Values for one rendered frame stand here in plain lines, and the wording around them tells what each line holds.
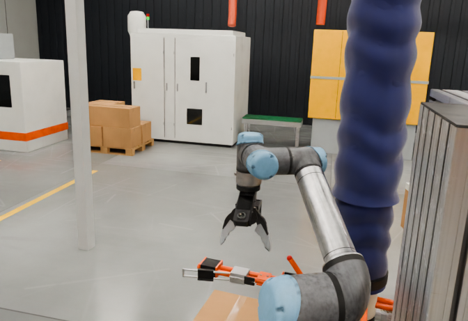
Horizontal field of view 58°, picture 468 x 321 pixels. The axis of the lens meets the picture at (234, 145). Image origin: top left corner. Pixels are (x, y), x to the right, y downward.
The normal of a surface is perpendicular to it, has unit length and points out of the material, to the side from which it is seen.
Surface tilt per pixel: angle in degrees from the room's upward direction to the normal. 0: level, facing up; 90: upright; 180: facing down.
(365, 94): 81
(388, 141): 72
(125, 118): 90
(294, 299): 41
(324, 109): 90
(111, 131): 90
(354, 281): 31
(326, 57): 90
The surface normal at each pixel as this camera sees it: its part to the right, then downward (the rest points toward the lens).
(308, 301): 0.19, -0.44
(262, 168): 0.22, 0.23
